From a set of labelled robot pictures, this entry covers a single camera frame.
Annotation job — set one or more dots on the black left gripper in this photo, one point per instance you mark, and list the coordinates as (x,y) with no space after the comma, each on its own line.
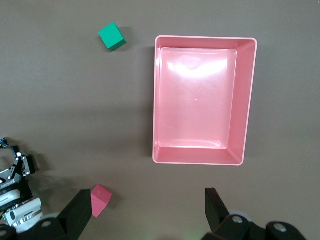
(15,185)

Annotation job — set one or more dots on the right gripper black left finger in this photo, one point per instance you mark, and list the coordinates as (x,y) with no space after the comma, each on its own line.
(75,217)

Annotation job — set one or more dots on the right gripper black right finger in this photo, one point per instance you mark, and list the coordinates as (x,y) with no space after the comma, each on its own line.
(217,217)

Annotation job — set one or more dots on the pink foam cube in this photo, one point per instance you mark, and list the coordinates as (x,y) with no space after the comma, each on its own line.
(101,200)

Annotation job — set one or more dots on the large table cover mat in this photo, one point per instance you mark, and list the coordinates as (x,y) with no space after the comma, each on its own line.
(75,100)

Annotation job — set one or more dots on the pink plastic bin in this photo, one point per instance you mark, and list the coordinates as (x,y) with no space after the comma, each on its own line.
(197,100)

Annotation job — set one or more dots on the green foam cube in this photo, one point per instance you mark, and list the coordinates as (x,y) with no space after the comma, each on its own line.
(111,37)

